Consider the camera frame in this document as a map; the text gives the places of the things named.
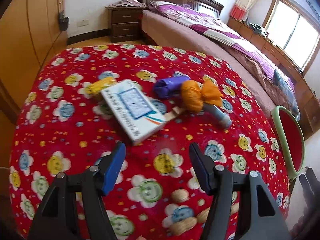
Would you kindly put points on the blue plaid cloth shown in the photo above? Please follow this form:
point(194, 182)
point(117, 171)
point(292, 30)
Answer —
point(285, 85)

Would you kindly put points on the grey tube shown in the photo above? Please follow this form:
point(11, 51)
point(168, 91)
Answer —
point(217, 115)

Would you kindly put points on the cream and red curtain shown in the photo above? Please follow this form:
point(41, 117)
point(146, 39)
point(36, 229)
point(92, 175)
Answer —
point(246, 2)

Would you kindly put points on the red bin with green rim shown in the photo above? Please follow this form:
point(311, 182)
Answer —
point(287, 135)

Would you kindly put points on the pink folded clothes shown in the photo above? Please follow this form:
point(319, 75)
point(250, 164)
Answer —
point(127, 3)

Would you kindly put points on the red smiley flower tablecloth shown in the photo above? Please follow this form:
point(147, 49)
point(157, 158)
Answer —
point(75, 130)

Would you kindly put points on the purple patchwork quilt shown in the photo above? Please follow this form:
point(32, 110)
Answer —
point(212, 27)

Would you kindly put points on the brown fringed blanket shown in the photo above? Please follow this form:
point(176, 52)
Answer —
point(252, 75)

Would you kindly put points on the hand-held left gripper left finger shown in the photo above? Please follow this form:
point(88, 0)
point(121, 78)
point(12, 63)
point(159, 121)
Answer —
point(115, 170)

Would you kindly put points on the purple plastic bag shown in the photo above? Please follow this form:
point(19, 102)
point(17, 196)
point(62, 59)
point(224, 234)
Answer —
point(167, 86)

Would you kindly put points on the white medicine box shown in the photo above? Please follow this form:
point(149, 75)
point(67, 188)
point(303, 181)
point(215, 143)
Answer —
point(132, 110)

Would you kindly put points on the yellow ridged foam wrap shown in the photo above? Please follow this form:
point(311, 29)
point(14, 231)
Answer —
point(98, 87)

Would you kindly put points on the bed with pink sheet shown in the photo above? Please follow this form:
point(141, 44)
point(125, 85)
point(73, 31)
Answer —
point(180, 37)

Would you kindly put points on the dark clothes pile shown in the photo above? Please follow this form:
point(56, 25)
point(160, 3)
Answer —
point(258, 29)

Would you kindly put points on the tan wooden stick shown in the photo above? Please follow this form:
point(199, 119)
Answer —
point(175, 113)

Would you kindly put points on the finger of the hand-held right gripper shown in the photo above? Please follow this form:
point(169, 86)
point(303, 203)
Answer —
point(305, 187)
point(315, 183)

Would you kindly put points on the purple floral pillow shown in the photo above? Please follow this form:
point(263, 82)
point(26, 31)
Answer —
point(165, 6)

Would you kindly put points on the orange plastic bag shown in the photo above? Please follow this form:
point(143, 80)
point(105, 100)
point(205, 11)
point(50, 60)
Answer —
point(197, 96)

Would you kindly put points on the wooden framed window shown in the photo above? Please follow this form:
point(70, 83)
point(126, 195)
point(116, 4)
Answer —
point(292, 32)

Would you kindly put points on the wooden window cabinet row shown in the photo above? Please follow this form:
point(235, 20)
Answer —
point(277, 52)

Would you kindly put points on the light wooden wardrobe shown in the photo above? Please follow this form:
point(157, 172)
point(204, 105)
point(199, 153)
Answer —
point(25, 30)

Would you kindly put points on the black hanging bag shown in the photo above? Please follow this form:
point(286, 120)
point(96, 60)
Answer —
point(63, 22)

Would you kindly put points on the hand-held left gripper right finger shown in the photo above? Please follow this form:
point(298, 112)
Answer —
point(200, 170)

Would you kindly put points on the dark wooden nightstand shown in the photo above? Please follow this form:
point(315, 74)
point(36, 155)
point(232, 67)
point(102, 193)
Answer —
point(125, 23)

